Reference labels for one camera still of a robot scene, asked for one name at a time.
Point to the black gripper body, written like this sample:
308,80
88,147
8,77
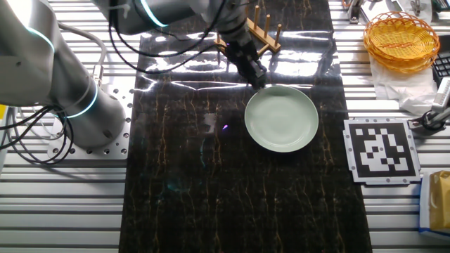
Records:
242,56

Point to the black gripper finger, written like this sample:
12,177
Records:
256,82
261,70

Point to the pale green dish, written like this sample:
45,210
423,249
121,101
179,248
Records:
281,119

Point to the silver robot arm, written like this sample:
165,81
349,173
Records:
35,70

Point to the wooden dish rack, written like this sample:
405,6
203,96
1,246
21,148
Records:
269,44

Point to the black marble table mat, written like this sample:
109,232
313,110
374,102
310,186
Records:
211,193

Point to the black white marker board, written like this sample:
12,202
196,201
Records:
381,151

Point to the yellow wicker basket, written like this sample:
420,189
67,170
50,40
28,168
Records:
400,42

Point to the white plastic bag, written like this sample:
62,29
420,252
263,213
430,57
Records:
404,91

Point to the black keyboard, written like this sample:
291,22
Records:
443,66

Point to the gold tissue box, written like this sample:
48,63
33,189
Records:
441,200

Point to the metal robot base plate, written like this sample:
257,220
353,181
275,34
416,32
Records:
119,147

